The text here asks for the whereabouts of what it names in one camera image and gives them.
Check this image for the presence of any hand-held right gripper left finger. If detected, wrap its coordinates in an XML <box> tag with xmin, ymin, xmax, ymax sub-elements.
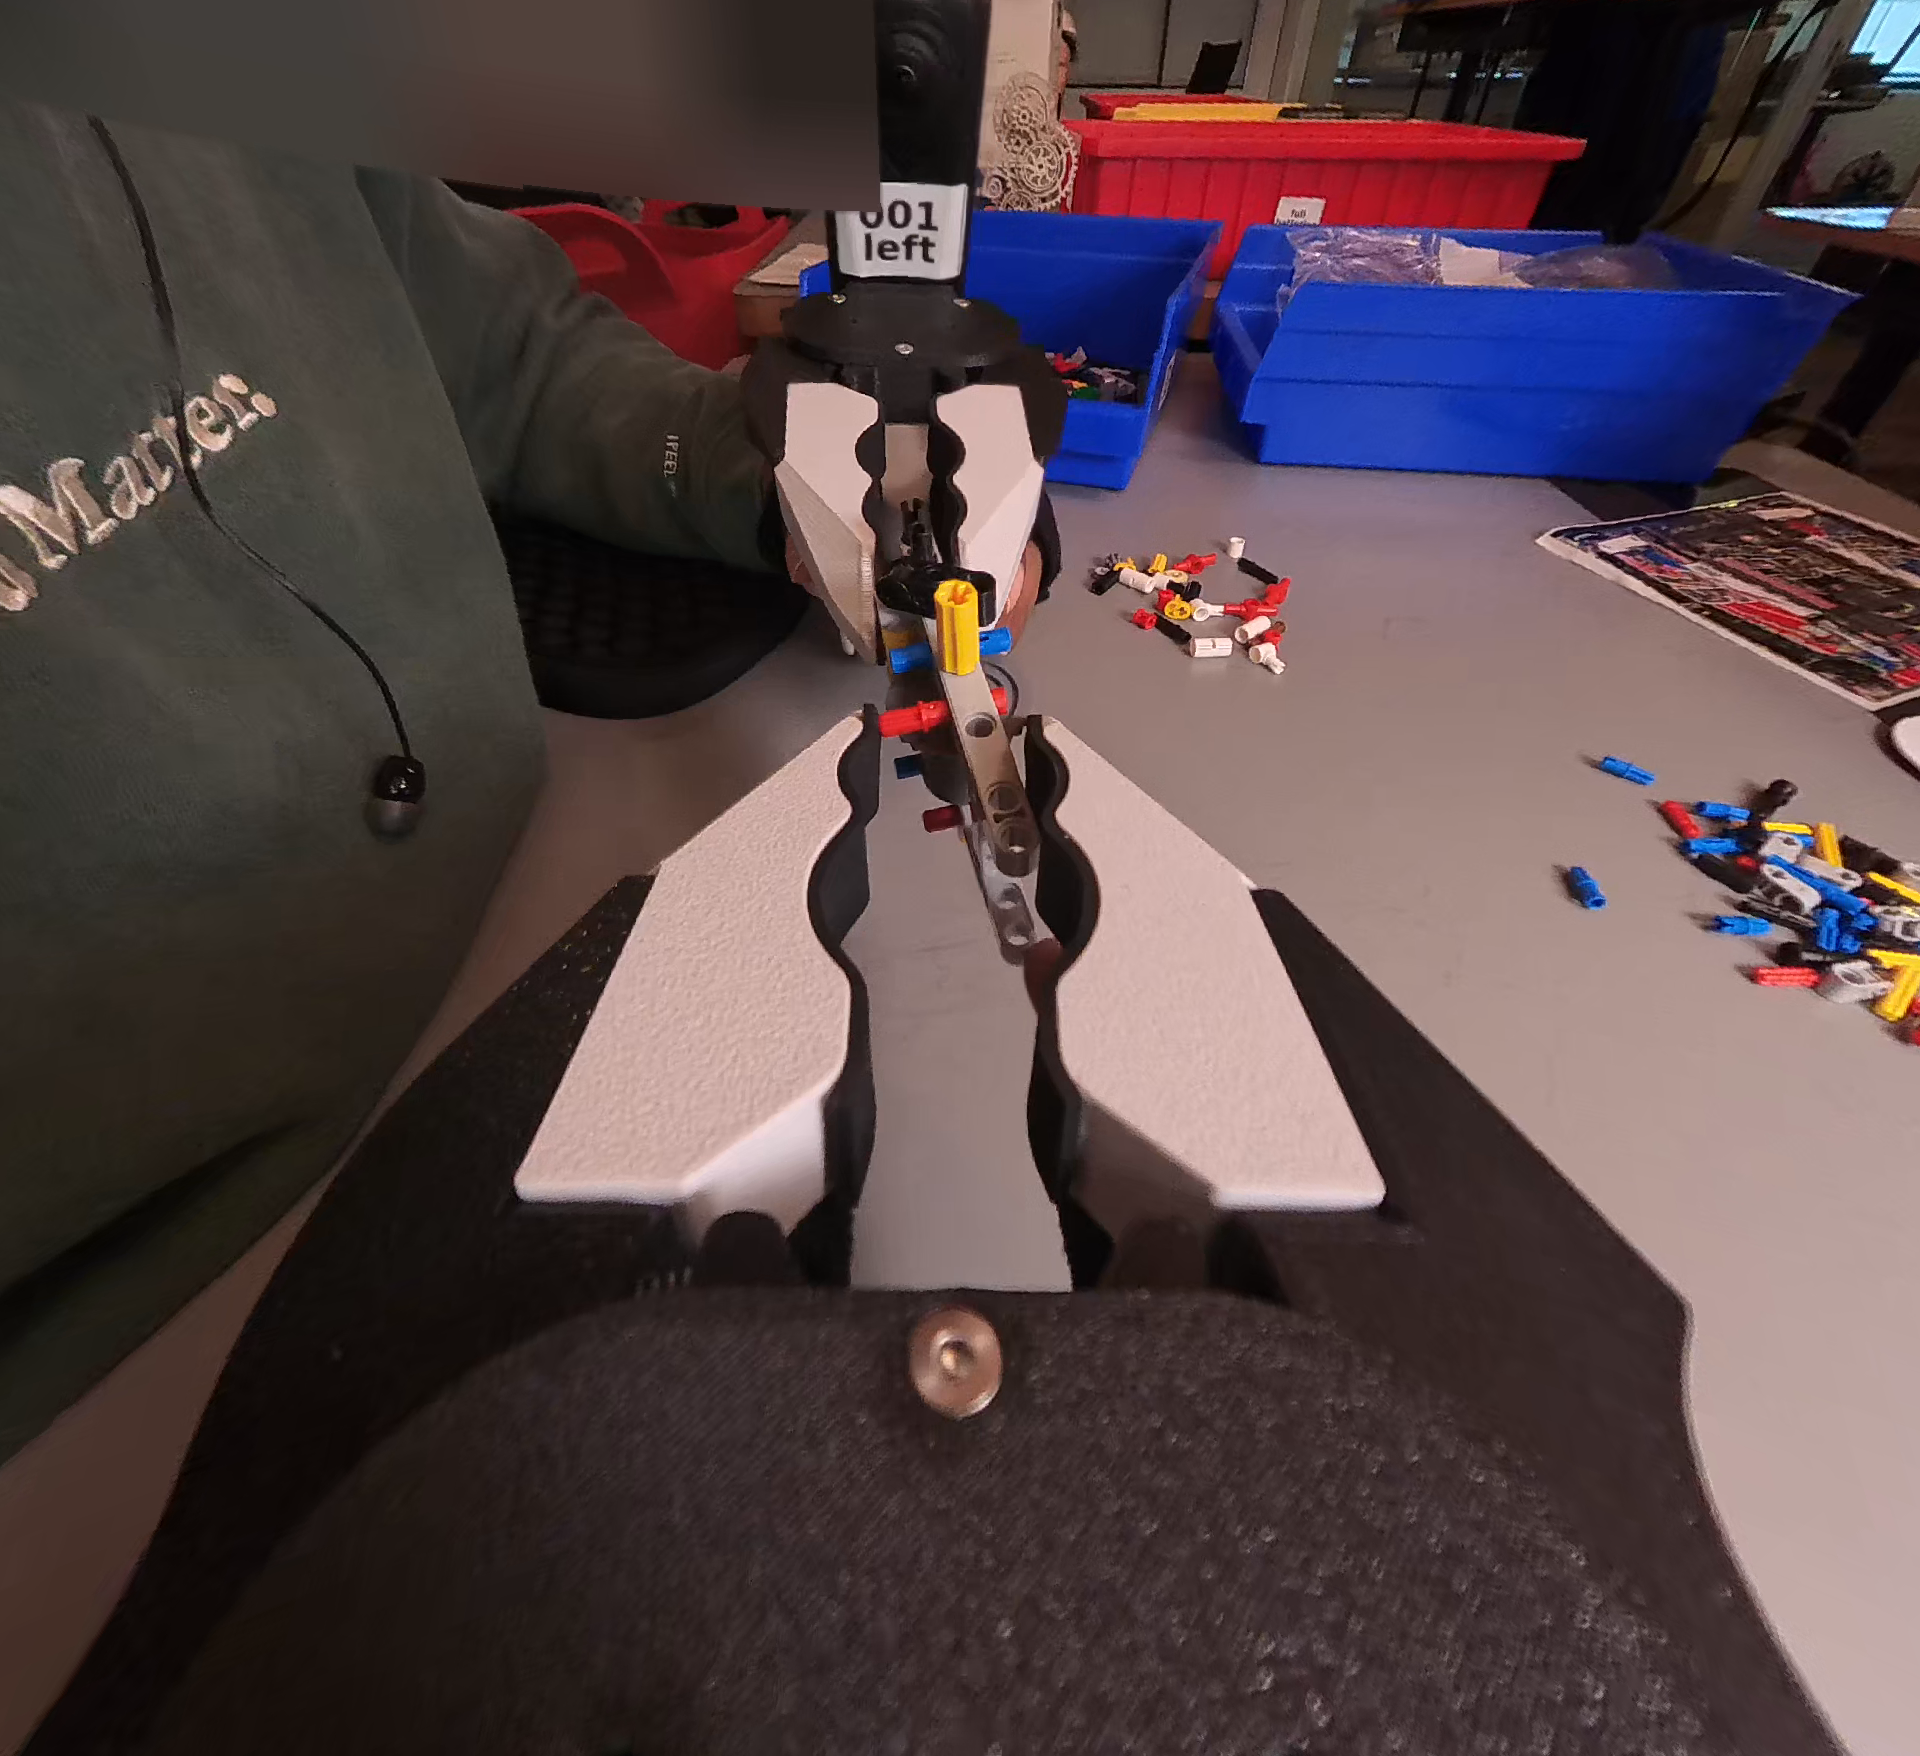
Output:
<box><xmin>514</xmin><ymin>713</ymin><xmax>888</xmax><ymax>1239</ymax></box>

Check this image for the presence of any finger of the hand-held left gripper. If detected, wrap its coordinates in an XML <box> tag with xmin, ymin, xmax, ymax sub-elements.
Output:
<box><xmin>934</xmin><ymin>378</ymin><xmax>1049</xmax><ymax>620</ymax></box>
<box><xmin>772</xmin><ymin>378</ymin><xmax>936</xmax><ymax>662</ymax></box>

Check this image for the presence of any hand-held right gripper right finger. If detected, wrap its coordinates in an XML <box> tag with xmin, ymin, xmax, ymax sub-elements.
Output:
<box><xmin>1021</xmin><ymin>718</ymin><xmax>1387</xmax><ymax>1244</ymax></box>

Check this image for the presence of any pile of red white pieces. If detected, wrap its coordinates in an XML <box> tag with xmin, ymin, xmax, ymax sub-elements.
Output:
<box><xmin>1087</xmin><ymin>534</ymin><xmax>1295</xmax><ymax>674</ymax></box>

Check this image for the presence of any grey lego frame assembly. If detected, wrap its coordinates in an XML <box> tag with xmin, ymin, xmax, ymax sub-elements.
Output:
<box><xmin>869</xmin><ymin>502</ymin><xmax>1058</xmax><ymax>965</ymax></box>

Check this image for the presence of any pile of mixed lego pieces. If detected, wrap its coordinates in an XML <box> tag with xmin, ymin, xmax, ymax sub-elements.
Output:
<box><xmin>1658</xmin><ymin>776</ymin><xmax>1920</xmax><ymax>1044</ymax></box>

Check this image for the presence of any person's left forearm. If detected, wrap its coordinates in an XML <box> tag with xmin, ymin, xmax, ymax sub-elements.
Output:
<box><xmin>356</xmin><ymin>163</ymin><xmax>789</xmax><ymax>572</ymax></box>

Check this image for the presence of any lego instruction booklet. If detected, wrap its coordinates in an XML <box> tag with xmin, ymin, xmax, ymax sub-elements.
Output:
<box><xmin>1537</xmin><ymin>489</ymin><xmax>1920</xmax><ymax>712</ymax></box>

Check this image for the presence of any person's left hand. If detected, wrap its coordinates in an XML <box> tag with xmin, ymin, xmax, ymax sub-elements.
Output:
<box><xmin>1002</xmin><ymin>496</ymin><xmax>1066</xmax><ymax>632</ymax></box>

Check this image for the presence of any red black chair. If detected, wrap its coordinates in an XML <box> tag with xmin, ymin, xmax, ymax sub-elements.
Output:
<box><xmin>510</xmin><ymin>199</ymin><xmax>797</xmax><ymax>372</ymax></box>

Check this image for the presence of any white gear-print box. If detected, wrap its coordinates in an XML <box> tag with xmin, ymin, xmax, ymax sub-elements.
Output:
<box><xmin>977</xmin><ymin>0</ymin><xmax>1084</xmax><ymax>215</ymax></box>

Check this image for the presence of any red plastic bin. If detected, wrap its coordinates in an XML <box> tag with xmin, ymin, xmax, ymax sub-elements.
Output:
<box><xmin>1056</xmin><ymin>90</ymin><xmax>1589</xmax><ymax>282</ymax></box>

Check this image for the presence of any crumpled clear plastic bag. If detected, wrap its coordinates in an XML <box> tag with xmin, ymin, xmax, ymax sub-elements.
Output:
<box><xmin>1284</xmin><ymin>226</ymin><xmax>1681</xmax><ymax>295</ymax></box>

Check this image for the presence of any person's green sweatshirt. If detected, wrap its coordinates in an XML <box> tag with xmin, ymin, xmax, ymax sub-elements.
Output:
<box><xmin>0</xmin><ymin>106</ymin><xmax>548</xmax><ymax>1466</ymax></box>

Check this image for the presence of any dark background standing desk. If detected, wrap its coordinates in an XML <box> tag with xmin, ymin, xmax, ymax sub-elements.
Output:
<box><xmin>1349</xmin><ymin>0</ymin><xmax>1860</xmax><ymax>239</ymax></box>

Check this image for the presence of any brown background desk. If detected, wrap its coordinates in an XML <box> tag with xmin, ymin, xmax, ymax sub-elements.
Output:
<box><xmin>1758</xmin><ymin>199</ymin><xmax>1920</xmax><ymax>270</ymax></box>

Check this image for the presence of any black hoodie drawstring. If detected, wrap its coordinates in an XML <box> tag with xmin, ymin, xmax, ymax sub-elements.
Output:
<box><xmin>90</xmin><ymin>119</ymin><xmax>430</xmax><ymax>841</ymax></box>

